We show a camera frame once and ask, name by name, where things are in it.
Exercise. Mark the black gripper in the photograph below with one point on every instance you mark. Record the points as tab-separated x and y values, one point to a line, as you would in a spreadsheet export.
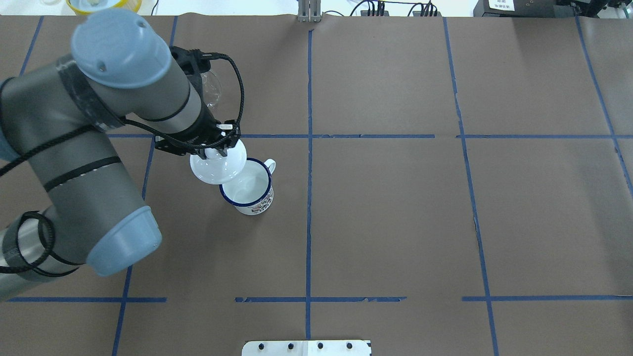
206	127

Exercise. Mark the white mug lid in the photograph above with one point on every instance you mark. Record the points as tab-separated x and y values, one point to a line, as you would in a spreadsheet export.
217	169

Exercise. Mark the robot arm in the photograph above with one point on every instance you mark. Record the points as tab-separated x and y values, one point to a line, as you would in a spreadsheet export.
119	73

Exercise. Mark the white enamel mug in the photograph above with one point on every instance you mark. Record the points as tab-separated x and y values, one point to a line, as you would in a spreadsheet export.
251	191

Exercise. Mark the yellow rimmed bowl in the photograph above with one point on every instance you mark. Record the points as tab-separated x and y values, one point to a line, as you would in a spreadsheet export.
85	7

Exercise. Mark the brown paper table cover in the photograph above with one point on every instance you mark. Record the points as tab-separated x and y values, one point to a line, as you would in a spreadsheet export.
443	187

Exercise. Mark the black box with label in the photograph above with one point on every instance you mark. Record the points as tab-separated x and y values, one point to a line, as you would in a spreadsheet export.
523	9

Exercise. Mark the aluminium frame post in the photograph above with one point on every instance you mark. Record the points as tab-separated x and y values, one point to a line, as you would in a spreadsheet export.
309	11

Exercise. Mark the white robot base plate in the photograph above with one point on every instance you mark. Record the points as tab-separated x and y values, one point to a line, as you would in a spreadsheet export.
307	348

